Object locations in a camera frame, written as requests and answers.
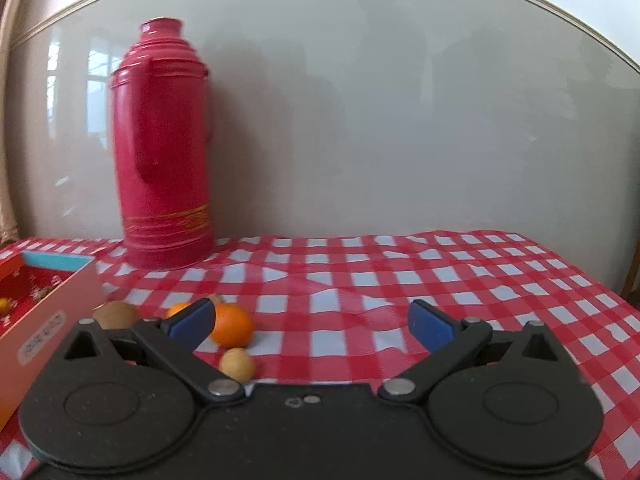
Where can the brown kiwi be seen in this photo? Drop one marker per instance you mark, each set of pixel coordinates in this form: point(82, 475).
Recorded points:
point(116, 316)

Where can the dark wooden chair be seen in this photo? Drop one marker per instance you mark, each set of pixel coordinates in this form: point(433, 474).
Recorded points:
point(633, 275)

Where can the tan walnut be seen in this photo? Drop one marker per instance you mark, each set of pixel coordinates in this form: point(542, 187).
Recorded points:
point(238, 365)

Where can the red white checkered tablecloth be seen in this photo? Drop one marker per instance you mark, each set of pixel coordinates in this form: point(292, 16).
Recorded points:
point(350, 290)

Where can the small orange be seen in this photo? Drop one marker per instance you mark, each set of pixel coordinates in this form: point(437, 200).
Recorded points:
point(176, 310)
point(3, 306)

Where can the orange cardboard box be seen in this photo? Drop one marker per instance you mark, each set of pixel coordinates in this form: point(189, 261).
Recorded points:
point(55, 315)

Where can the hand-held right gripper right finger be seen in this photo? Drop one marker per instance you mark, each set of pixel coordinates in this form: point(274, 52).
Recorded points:
point(429, 327)

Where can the red thermos flask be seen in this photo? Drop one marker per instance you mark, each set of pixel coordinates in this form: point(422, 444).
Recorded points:
point(160, 150)

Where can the large orange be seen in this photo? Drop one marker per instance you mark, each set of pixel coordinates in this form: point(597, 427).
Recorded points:
point(232, 327)

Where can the beige curtain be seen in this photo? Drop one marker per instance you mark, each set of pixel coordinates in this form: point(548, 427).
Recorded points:
point(7, 110)

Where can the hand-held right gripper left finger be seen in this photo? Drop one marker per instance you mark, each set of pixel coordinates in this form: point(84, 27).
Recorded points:
point(192, 324)

